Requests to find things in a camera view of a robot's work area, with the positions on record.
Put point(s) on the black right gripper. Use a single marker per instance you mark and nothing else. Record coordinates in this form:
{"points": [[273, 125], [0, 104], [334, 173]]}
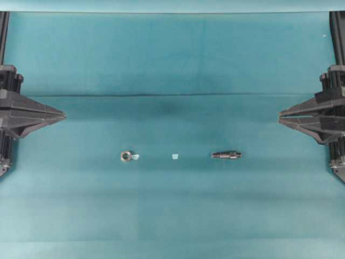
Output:
{"points": [[328, 128]]}

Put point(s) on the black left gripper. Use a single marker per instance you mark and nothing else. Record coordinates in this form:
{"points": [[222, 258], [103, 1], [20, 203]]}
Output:
{"points": [[19, 127]]}

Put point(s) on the dark threaded metal shaft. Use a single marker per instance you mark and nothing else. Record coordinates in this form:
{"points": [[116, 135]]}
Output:
{"points": [[232, 155]]}

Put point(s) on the right black frame rail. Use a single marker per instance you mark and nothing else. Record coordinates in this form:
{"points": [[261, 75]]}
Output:
{"points": [[337, 28]]}

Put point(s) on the black frame rail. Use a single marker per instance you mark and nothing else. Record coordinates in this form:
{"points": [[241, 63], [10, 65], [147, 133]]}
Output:
{"points": [[4, 22], [337, 28]]}

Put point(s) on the left black frame rail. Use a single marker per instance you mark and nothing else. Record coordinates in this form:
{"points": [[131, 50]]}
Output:
{"points": [[4, 22]]}

